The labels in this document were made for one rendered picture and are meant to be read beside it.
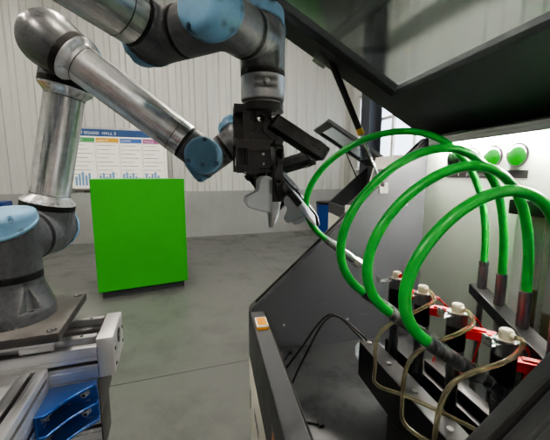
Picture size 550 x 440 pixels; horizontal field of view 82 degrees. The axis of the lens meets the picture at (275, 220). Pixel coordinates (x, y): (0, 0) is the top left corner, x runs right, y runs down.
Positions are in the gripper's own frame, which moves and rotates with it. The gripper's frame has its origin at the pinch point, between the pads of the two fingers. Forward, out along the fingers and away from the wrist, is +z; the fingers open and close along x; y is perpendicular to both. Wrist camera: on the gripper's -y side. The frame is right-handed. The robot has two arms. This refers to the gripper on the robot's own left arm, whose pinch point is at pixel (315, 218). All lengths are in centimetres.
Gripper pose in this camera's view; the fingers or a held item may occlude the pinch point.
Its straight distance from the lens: 71.7
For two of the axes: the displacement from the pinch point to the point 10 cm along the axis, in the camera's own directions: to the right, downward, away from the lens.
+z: 5.6, 7.6, -3.3
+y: -7.2, 6.4, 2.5
